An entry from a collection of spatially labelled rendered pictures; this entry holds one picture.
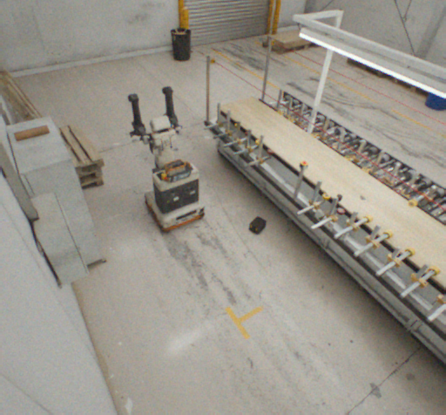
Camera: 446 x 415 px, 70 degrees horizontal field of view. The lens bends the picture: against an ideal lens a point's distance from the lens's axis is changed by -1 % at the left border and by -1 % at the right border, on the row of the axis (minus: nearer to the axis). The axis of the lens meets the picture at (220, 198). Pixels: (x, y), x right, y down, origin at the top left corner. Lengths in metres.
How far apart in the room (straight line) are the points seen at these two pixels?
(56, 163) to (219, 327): 2.28
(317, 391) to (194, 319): 1.37
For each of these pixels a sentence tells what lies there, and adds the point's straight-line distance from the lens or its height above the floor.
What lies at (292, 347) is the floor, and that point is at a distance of 3.69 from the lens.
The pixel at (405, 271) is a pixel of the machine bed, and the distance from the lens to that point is 3.69.
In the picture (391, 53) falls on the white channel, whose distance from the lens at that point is 3.20.
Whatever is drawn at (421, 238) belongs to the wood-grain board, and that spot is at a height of 0.90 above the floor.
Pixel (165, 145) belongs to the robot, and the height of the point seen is 1.09.
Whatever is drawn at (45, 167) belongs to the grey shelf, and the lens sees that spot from 3.22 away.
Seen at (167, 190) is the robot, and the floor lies 0.68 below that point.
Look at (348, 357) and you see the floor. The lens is 3.82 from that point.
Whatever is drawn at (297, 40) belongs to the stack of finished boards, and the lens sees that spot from 10.88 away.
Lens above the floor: 3.32
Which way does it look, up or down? 43 degrees down
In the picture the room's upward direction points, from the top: 3 degrees clockwise
